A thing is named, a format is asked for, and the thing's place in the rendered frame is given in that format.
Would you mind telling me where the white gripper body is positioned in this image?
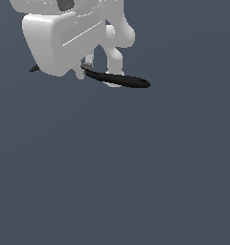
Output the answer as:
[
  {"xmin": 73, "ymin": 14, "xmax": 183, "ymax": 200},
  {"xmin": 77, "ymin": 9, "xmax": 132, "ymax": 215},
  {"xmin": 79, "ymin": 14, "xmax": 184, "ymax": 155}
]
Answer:
[{"xmin": 21, "ymin": 6, "xmax": 107, "ymax": 78}]

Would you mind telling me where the black elongated flat object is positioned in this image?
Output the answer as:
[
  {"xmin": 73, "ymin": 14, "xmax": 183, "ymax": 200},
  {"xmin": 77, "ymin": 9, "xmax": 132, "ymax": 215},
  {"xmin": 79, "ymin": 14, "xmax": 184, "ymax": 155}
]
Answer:
[{"xmin": 80, "ymin": 65, "xmax": 151, "ymax": 89}]

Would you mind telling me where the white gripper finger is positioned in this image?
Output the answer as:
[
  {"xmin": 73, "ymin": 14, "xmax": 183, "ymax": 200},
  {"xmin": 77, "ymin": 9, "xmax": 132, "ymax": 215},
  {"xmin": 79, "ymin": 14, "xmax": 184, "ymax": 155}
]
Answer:
[
  {"xmin": 82, "ymin": 53, "xmax": 95, "ymax": 70},
  {"xmin": 75, "ymin": 67, "xmax": 86, "ymax": 81}
]

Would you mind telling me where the small black wedge piece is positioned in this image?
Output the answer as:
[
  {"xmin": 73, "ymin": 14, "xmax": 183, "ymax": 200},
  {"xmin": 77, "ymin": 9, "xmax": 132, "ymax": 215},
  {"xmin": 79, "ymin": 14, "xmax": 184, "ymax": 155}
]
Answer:
[{"xmin": 28, "ymin": 63, "xmax": 40, "ymax": 73}]

